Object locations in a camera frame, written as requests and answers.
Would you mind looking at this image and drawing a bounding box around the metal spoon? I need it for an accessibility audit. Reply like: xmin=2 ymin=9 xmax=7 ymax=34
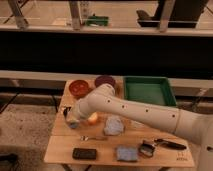
xmin=80 ymin=136 xmax=108 ymax=141

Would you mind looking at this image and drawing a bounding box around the small black box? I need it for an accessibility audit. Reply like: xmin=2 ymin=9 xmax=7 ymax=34
xmin=138 ymin=141 xmax=155 ymax=158

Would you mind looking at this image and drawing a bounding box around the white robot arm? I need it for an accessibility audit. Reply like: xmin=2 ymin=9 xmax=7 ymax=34
xmin=66 ymin=84 xmax=213 ymax=171

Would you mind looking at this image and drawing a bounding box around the green plastic tray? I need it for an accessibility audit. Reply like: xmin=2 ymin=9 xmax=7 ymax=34
xmin=123 ymin=76 xmax=176 ymax=107

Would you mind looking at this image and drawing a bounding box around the blue sponge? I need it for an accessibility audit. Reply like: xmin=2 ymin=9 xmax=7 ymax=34
xmin=116 ymin=146 xmax=138 ymax=162

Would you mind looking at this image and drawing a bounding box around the purple bowl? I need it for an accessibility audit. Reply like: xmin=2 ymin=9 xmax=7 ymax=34
xmin=94 ymin=75 xmax=116 ymax=87

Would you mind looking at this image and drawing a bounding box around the light blue cup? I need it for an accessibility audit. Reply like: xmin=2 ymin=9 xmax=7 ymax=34
xmin=66 ymin=120 xmax=79 ymax=129

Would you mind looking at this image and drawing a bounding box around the crumpled blue cloth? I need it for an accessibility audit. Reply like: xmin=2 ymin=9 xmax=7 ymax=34
xmin=104 ymin=116 xmax=124 ymax=136

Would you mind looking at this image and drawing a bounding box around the green object on shelf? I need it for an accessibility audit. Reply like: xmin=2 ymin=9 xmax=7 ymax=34
xmin=86 ymin=15 xmax=109 ymax=26

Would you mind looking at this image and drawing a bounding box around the red bowl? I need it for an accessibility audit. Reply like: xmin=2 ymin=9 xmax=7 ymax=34
xmin=69 ymin=80 xmax=89 ymax=98

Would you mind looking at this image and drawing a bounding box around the wooden table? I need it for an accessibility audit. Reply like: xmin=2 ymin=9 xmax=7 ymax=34
xmin=44 ymin=80 xmax=195 ymax=168

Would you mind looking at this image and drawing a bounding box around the orange cup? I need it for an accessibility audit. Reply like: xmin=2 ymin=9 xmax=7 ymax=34
xmin=87 ymin=112 xmax=98 ymax=125

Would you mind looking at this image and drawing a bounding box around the black rectangular case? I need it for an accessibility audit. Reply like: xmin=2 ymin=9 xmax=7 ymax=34
xmin=72 ymin=148 xmax=97 ymax=160

